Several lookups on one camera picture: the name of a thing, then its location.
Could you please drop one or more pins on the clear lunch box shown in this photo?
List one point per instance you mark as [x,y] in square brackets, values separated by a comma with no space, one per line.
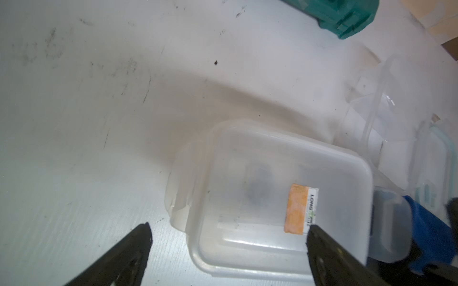
[228,192]
[387,106]

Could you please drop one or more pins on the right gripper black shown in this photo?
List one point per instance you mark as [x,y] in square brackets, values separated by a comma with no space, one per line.
[434,274]

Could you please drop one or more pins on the green plastic tool case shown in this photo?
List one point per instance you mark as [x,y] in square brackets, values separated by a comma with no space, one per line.
[344,18]

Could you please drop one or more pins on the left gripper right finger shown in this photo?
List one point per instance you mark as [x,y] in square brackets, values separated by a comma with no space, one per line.
[332,265]

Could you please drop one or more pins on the clear lunch box lid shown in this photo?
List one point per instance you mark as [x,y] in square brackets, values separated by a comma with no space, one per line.
[434,171]

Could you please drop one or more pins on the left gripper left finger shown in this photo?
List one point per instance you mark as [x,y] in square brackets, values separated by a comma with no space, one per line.
[123,265]

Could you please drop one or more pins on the blue cleaning cloth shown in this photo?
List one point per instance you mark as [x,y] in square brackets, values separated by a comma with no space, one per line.
[432,236]

